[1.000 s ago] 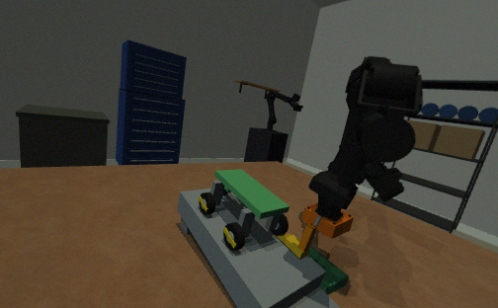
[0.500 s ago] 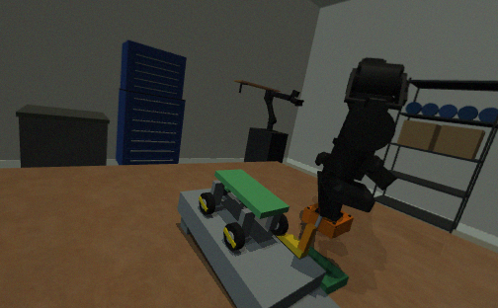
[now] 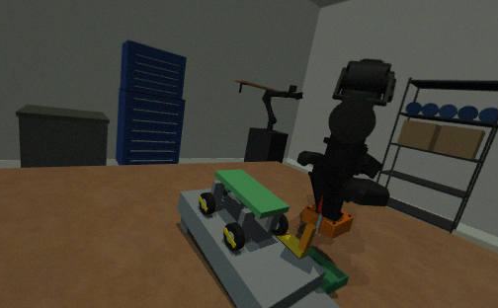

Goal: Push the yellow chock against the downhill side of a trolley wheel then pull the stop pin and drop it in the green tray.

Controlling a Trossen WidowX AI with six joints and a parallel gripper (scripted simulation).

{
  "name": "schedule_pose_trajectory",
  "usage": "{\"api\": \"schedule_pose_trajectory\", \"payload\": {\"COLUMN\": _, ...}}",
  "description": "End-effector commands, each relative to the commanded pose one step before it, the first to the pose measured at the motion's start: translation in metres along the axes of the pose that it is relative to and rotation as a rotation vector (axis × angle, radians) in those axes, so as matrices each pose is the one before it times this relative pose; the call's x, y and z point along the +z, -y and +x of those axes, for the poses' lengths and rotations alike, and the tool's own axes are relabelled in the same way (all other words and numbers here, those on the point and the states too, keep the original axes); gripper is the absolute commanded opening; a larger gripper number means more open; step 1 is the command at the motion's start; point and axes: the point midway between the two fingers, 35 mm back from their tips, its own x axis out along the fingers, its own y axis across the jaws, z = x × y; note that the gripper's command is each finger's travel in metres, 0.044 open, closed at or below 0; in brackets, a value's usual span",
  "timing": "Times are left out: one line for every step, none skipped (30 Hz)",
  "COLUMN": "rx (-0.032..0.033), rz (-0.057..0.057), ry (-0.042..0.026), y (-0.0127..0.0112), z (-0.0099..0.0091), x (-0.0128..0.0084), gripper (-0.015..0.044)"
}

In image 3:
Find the green trolley with black wheels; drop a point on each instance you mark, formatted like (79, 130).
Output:
(260, 202)

